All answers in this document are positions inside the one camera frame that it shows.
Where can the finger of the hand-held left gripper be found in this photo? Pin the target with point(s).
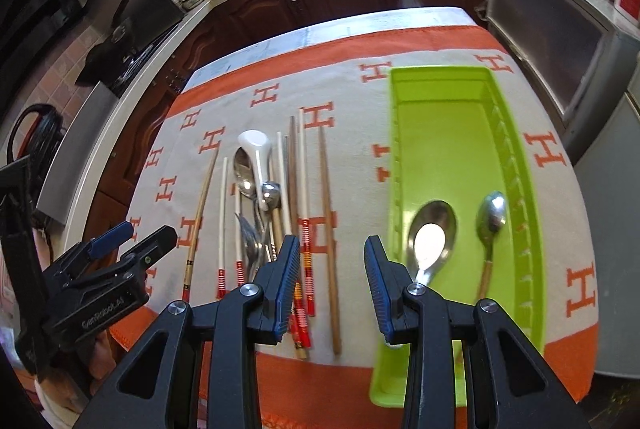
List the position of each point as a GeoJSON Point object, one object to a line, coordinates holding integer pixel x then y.
{"type": "Point", "coordinates": [155, 246]}
{"type": "Point", "coordinates": [112, 236]}

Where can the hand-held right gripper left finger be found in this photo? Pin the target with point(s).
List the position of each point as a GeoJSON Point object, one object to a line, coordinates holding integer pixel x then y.
{"type": "Point", "coordinates": [284, 304]}

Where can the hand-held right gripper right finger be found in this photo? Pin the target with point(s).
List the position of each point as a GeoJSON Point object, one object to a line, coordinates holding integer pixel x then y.
{"type": "Point", "coordinates": [375, 299]}

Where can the brown wooden chopstick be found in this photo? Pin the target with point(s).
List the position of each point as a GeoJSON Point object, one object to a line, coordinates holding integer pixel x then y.
{"type": "Point", "coordinates": [294, 169]}
{"type": "Point", "coordinates": [327, 219]}

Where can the white ceramic spoon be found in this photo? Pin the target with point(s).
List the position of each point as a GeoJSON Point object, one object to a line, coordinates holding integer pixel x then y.
{"type": "Point", "coordinates": [255, 144]}

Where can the green plastic utensil tray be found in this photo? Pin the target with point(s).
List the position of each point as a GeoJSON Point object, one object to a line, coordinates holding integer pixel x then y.
{"type": "Point", "coordinates": [450, 149]}

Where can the patterned bamboo chopstick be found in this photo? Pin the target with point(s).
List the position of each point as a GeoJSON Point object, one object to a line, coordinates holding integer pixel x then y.
{"type": "Point", "coordinates": [200, 219]}

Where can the wide metal spoon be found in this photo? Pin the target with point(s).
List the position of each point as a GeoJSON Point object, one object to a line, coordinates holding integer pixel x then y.
{"type": "Point", "coordinates": [432, 234]}

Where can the stainless steel panel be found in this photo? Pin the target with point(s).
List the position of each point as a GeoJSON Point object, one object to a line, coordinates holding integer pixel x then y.
{"type": "Point", "coordinates": [75, 149]}

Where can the black red-trimmed appliance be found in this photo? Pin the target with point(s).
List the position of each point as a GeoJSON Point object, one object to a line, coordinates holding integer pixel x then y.
{"type": "Point", "coordinates": [40, 124]}

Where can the orange and beige printed blanket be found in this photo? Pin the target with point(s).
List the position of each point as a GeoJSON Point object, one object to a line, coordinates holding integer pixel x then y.
{"type": "Point", "coordinates": [350, 109]}

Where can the grey refrigerator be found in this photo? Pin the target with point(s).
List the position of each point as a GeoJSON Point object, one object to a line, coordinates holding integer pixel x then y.
{"type": "Point", "coordinates": [610, 234]}

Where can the grey metal cabinet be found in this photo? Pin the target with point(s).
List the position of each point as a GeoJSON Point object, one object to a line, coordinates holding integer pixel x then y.
{"type": "Point", "coordinates": [540, 34]}

